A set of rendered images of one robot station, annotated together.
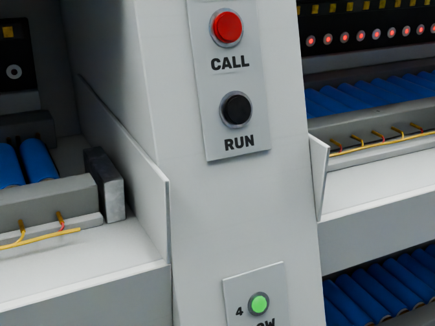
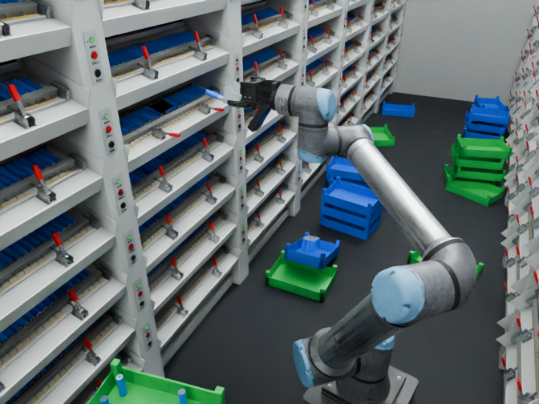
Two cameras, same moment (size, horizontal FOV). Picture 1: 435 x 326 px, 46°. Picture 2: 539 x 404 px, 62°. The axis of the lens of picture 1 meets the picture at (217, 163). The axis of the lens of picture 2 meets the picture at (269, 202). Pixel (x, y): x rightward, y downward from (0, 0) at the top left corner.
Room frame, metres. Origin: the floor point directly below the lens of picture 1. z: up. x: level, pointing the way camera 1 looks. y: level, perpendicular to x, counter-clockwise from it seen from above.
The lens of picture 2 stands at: (-1.13, 1.02, 1.47)
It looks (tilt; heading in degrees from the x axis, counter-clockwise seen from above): 30 degrees down; 320
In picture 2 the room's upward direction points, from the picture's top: straight up
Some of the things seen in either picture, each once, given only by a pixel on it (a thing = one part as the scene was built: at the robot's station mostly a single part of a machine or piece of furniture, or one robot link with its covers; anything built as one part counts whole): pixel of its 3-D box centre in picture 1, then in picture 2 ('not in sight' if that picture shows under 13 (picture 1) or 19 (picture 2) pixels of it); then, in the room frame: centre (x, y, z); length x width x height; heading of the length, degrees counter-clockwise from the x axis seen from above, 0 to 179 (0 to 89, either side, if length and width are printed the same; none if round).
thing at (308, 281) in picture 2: not in sight; (301, 275); (0.09, -0.22, 0.04); 0.30 x 0.20 x 0.08; 24
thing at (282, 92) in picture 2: not in sight; (285, 100); (-0.15, 0.13, 1.05); 0.10 x 0.05 x 0.09; 114
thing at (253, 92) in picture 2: not in sight; (261, 94); (-0.08, 0.16, 1.06); 0.12 x 0.08 x 0.09; 24
